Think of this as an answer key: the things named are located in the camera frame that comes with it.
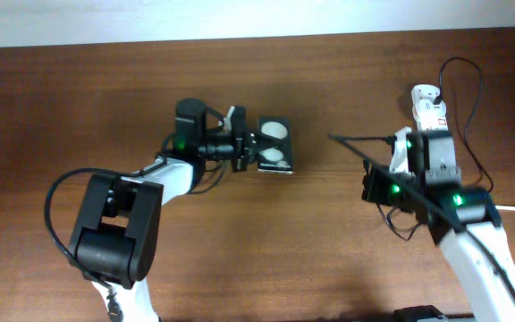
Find black Galaxy flip phone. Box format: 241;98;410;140
257;116;293;174

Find black charging cable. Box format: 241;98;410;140
327;56;494;242

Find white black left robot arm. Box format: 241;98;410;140
58;98;258;321

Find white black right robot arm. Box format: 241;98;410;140
362;128;515;321

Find white USB charger adapter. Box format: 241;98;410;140
410;84;446;122

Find white power strip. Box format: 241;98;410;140
410;84;449;131

